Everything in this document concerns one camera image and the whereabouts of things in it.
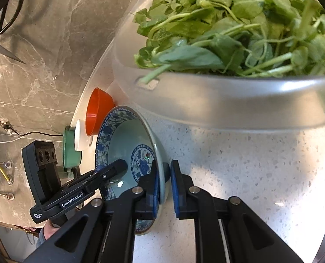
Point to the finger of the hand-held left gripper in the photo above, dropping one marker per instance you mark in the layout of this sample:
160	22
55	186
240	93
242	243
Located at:
116	168

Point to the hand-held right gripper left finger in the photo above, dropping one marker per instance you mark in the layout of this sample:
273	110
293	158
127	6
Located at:
157	186

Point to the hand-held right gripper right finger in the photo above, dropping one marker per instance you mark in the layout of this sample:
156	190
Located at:
176	189

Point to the blue patterned ceramic bowl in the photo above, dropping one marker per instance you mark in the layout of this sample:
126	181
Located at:
124	142

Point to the green plastic bowl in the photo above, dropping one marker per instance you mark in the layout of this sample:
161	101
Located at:
70	150

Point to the small white bowl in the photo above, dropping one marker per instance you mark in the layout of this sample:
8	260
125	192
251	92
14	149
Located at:
80	137

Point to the orange bowl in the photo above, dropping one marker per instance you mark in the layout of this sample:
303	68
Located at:
95	112

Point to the person's left hand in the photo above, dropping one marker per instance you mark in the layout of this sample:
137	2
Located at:
44	235

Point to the clear plastic bowl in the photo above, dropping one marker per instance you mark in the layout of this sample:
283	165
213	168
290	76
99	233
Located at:
233	104

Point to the green leafy vegetables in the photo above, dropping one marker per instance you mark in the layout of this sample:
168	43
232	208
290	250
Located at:
206	27

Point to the wall power socket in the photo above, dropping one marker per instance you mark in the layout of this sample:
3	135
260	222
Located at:
3	122

